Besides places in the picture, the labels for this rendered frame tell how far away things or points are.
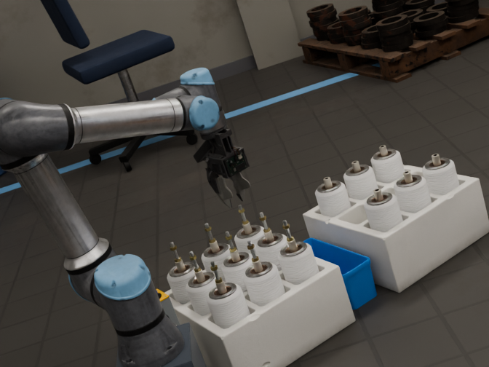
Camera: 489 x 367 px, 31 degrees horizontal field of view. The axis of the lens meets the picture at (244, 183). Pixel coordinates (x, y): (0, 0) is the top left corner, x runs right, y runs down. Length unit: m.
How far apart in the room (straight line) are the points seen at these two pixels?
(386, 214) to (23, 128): 1.12
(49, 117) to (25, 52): 3.79
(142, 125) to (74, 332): 1.24
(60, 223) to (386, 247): 0.95
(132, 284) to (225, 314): 0.43
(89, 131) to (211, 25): 3.70
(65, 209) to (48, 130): 0.24
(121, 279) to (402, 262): 0.93
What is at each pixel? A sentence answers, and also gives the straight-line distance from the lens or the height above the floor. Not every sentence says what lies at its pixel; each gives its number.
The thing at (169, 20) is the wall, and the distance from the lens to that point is 5.48.
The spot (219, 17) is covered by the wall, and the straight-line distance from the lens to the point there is 5.49.
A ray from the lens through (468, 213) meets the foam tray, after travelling 2.67.
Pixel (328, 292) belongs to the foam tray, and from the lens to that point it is 2.38.
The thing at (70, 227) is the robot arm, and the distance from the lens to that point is 1.98.
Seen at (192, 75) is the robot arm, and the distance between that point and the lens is 2.11.
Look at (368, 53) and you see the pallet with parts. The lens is 4.57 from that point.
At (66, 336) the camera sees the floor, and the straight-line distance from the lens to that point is 2.99.
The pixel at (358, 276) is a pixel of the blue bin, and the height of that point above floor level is 0.09.
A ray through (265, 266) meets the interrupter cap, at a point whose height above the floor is 0.25.
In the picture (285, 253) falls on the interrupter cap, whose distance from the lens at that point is 2.37.
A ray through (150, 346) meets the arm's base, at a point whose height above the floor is 0.35.
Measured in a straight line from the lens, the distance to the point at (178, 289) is 2.47.
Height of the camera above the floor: 1.27
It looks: 20 degrees down
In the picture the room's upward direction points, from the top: 19 degrees counter-clockwise
